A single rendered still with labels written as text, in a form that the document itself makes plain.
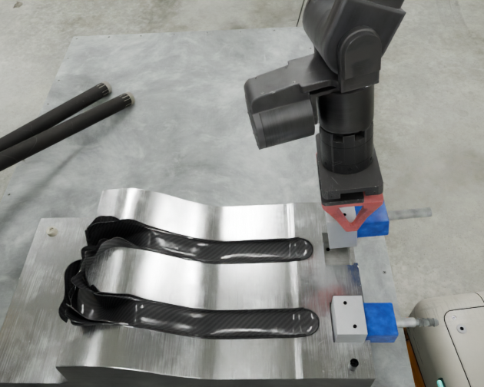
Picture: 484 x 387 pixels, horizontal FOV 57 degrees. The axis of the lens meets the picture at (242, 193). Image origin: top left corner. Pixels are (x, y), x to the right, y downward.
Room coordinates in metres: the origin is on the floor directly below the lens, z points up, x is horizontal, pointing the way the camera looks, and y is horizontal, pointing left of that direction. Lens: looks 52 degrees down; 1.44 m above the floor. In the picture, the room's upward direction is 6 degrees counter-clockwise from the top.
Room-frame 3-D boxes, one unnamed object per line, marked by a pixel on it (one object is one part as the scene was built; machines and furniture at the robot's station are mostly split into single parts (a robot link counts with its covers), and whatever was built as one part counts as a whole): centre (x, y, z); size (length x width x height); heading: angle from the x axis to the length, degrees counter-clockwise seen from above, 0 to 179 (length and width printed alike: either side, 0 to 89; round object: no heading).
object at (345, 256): (0.31, -0.13, 0.87); 0.05 x 0.05 x 0.04; 84
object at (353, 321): (0.20, -0.16, 0.89); 0.13 x 0.05 x 0.05; 84
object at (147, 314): (0.28, 0.09, 0.92); 0.35 x 0.16 x 0.09; 84
